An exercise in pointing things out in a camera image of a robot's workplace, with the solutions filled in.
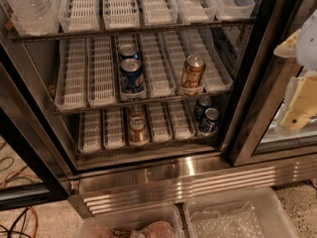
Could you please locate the bottom shelf tray three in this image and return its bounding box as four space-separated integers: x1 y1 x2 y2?
128 115 149 146

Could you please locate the blue can shelf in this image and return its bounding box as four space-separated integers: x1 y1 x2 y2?
199 108 220 133
194 96 212 122

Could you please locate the top shelf tray five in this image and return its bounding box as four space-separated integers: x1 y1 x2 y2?
215 0 255 20

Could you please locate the middle shelf tray two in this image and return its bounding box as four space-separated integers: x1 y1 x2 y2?
87 37 116 107

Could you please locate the closed right fridge door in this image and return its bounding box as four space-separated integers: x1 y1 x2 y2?
228 0 317 166

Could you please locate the middle wire shelf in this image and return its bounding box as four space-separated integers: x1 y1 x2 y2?
54 89 229 114

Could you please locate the orange cable on floor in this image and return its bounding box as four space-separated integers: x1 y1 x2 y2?
1 171 40 238

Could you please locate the wire shelf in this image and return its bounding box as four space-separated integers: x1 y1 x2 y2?
88 135 216 155
7 17 256 43
54 89 229 114

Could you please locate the bottom shelf tray six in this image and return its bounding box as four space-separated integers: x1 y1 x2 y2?
188 98 220 136

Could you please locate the open fridge glass door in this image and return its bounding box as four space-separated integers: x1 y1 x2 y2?
0 48 70 210

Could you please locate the middle shelf tray one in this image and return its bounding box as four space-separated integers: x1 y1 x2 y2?
54 39 87 111

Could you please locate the orange can shelf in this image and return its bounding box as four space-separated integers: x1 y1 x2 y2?
129 117 147 143
128 105 145 119

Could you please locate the top wire shelf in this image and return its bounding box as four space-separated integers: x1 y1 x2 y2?
7 17 256 43

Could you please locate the front orange can bottom shelf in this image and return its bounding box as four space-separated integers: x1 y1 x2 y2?
129 117 147 143

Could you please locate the left clear plastic bin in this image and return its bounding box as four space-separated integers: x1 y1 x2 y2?
74 204 185 238

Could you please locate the shelf tray six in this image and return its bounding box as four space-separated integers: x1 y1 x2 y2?
188 98 220 136
183 29 233 92

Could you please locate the top shelf tray three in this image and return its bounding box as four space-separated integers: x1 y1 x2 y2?
141 0 178 26

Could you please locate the middle shelf tray three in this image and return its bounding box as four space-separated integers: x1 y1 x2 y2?
115 35 147 101

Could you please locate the right clear plastic bin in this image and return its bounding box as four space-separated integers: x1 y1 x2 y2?
183 186 299 238

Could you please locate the middle shelf tray five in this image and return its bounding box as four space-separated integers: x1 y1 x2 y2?
162 31 204 95

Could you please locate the top shelf tray four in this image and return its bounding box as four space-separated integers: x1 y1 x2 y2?
176 0 217 24

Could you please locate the clear plastic bin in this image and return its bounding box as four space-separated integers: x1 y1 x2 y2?
74 204 185 238
183 186 299 238

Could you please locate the shelf tray one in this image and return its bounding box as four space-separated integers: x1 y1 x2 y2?
57 0 100 33
54 39 87 111
78 111 101 154

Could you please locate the rear blue can bottom shelf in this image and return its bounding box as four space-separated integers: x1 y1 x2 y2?
194 96 212 122

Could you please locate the shelf tray five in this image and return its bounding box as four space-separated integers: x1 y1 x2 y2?
167 101 194 140
162 31 204 95
215 0 255 20

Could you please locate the bottom shelf tray five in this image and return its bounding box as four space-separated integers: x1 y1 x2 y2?
167 101 194 140

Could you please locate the orange soda can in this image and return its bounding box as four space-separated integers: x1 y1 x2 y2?
181 55 206 88

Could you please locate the shelf tray three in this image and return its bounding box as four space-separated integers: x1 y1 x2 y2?
141 0 178 26
115 35 147 101
128 115 149 146

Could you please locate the blue pepsi can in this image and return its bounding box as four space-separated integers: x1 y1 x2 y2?
119 45 140 61
120 59 145 94

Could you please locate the rear orange can bottom shelf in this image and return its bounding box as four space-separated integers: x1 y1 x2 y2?
128 105 145 119

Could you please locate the middle shelf tray six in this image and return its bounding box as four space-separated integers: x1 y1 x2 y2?
183 29 233 92

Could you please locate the middle shelf tray four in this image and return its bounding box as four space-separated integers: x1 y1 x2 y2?
140 33 175 98

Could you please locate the top shelf tray two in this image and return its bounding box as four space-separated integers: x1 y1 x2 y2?
102 0 140 30

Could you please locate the front blue Pepsi can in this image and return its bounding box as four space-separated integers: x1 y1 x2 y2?
120 59 145 94

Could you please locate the bottom shelf tray four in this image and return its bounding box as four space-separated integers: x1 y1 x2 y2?
148 103 172 143

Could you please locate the rear blue Pepsi can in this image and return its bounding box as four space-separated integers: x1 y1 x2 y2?
119 45 140 61

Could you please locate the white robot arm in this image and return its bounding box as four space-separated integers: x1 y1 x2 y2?
273 19 317 134

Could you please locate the bottom wire shelf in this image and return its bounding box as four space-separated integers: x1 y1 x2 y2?
88 135 216 155

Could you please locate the shelf tray two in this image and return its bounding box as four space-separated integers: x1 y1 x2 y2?
103 107 125 150
87 37 116 107
102 0 140 30

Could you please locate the bottom shelf tray two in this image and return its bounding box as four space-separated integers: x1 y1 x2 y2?
103 107 125 150

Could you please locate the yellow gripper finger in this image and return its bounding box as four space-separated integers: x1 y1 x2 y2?
280 72 317 132
273 29 300 59

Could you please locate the steel fridge bottom grille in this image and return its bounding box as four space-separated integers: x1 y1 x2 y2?
68 154 317 218

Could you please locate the black cable on floor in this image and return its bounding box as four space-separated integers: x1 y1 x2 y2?
0 206 33 238

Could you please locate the top shelf tray one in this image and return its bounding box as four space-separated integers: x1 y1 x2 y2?
57 0 100 33

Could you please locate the front blue can bottom shelf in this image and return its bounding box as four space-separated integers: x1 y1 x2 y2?
199 108 220 133

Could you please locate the shelf tray four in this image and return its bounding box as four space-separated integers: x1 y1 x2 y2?
176 0 217 24
140 33 175 98
148 103 172 143

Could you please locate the bottom shelf tray one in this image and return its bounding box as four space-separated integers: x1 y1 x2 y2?
78 111 101 154

